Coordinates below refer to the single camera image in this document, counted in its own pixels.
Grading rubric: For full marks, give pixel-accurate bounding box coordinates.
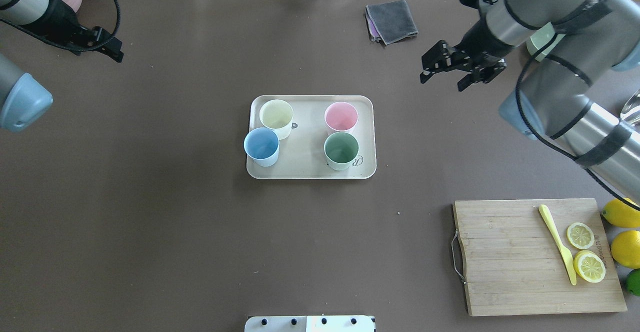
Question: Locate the clear textured glass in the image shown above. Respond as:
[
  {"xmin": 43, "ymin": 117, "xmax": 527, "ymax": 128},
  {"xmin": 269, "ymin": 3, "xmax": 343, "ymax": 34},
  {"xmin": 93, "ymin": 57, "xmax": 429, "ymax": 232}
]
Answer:
[{"xmin": 620, "ymin": 89, "xmax": 640, "ymax": 127}]

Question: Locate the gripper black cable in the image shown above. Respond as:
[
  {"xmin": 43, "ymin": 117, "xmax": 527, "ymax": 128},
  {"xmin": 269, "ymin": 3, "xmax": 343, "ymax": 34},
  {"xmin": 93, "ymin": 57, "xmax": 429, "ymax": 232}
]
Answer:
[
  {"xmin": 0, "ymin": 0, "xmax": 122, "ymax": 53},
  {"xmin": 515, "ymin": 32, "xmax": 640, "ymax": 211}
]

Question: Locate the cream plastic cup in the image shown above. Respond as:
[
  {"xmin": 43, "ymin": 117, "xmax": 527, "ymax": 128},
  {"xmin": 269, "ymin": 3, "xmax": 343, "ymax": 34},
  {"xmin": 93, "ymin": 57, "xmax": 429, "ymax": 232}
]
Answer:
[{"xmin": 258, "ymin": 99, "xmax": 294, "ymax": 140}]

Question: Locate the cream rabbit tray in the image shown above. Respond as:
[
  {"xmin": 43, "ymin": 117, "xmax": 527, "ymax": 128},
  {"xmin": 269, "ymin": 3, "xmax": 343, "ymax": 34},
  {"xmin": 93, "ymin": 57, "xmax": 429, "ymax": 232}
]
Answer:
[{"xmin": 246, "ymin": 95, "xmax": 377, "ymax": 180}]

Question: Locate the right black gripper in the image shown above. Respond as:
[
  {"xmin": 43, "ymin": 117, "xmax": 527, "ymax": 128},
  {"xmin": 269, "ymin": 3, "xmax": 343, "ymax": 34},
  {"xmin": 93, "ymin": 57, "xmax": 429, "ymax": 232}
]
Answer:
[{"xmin": 419, "ymin": 0, "xmax": 514, "ymax": 92}]

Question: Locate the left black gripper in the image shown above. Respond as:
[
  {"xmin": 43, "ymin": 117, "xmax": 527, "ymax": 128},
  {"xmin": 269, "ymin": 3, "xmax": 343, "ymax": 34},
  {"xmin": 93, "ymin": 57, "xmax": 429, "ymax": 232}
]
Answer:
[{"xmin": 35, "ymin": 0, "xmax": 124, "ymax": 63}]

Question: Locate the wooden cutting board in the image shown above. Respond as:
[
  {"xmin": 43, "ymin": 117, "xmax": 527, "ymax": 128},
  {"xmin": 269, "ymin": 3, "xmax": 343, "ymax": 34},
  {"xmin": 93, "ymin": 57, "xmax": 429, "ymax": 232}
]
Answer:
[{"xmin": 452, "ymin": 199, "xmax": 627, "ymax": 316}]

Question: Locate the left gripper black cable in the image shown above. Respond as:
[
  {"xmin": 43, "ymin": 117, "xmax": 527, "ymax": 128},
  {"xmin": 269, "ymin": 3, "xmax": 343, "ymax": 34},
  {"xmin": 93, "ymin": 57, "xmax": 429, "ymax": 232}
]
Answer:
[{"xmin": 0, "ymin": 0, "xmax": 122, "ymax": 53}]

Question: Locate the grey folded cloth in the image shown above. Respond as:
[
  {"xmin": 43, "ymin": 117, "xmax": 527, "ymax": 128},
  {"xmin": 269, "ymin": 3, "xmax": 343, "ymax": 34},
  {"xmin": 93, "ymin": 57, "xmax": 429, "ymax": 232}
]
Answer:
[{"xmin": 365, "ymin": 0, "xmax": 419, "ymax": 46}]

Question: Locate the yellow lemon middle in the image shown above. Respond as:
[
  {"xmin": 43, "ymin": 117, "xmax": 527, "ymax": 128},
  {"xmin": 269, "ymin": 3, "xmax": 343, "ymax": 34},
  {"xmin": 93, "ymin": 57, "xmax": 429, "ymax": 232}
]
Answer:
[{"xmin": 610, "ymin": 230, "xmax": 640, "ymax": 269}]

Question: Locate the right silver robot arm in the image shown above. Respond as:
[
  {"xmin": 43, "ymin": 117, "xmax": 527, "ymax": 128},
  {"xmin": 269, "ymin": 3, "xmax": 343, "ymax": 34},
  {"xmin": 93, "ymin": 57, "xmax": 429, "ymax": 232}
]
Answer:
[{"xmin": 420, "ymin": 0, "xmax": 640, "ymax": 203}]

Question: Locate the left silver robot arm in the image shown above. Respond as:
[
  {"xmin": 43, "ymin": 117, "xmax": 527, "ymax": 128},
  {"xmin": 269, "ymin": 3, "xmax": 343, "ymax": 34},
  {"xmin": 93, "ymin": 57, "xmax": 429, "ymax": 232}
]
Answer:
[{"xmin": 0, "ymin": 0, "xmax": 124, "ymax": 133}]

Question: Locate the green lime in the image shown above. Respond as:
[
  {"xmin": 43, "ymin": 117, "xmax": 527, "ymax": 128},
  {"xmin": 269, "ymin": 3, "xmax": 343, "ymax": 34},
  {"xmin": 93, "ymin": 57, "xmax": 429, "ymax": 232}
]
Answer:
[{"xmin": 625, "ymin": 269, "xmax": 640, "ymax": 297}]

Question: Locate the pink plastic cup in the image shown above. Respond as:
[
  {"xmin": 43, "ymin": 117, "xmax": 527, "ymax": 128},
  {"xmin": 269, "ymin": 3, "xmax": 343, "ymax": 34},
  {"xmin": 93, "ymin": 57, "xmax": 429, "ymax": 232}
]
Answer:
[{"xmin": 324, "ymin": 101, "xmax": 359, "ymax": 135}]

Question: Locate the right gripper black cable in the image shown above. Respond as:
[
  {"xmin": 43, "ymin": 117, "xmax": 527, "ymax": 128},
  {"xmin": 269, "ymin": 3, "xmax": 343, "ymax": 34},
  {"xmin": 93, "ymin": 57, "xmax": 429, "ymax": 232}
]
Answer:
[{"xmin": 515, "ymin": 32, "xmax": 640, "ymax": 211}]

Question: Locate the lemon half slice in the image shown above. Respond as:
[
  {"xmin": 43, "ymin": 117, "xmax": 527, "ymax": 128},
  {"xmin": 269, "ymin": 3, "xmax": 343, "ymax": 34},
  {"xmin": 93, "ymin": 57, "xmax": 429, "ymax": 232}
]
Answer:
[
  {"xmin": 573, "ymin": 250, "xmax": 607, "ymax": 283},
  {"xmin": 566, "ymin": 222, "xmax": 595, "ymax": 250}
]

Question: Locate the green bowl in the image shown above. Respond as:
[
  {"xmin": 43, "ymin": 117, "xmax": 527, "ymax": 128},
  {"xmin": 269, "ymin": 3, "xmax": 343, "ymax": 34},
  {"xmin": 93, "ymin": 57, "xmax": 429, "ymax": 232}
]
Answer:
[{"xmin": 525, "ymin": 23, "xmax": 565, "ymax": 62}]

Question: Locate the blue plastic cup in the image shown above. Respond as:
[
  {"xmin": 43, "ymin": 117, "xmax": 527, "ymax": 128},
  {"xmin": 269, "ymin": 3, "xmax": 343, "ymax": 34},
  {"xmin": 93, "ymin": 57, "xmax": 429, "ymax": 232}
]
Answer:
[{"xmin": 243, "ymin": 127, "xmax": 281, "ymax": 167}]

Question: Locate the green plastic cup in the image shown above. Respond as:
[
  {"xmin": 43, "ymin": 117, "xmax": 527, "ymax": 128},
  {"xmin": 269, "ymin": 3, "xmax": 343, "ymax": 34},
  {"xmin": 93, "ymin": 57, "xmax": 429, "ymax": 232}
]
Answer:
[{"xmin": 323, "ymin": 133, "xmax": 360, "ymax": 171}]

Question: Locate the yellow lemon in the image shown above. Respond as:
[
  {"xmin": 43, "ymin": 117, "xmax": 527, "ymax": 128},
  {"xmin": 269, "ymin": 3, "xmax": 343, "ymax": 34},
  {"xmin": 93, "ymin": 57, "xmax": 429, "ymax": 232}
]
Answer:
[
  {"xmin": 610, "ymin": 230, "xmax": 640, "ymax": 269},
  {"xmin": 602, "ymin": 199, "xmax": 640, "ymax": 228}
]

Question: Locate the yellow lemon outer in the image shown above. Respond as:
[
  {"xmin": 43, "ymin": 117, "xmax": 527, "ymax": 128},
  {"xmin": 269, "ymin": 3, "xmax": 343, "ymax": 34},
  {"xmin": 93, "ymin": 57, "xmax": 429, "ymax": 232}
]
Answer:
[{"xmin": 602, "ymin": 199, "xmax": 640, "ymax": 228}]

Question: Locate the yellow plastic knife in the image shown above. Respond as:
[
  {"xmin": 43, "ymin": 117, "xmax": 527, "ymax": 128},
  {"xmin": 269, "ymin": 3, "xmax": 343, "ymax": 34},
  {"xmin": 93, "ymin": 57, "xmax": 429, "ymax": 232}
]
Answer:
[{"xmin": 538, "ymin": 204, "xmax": 578, "ymax": 286}]

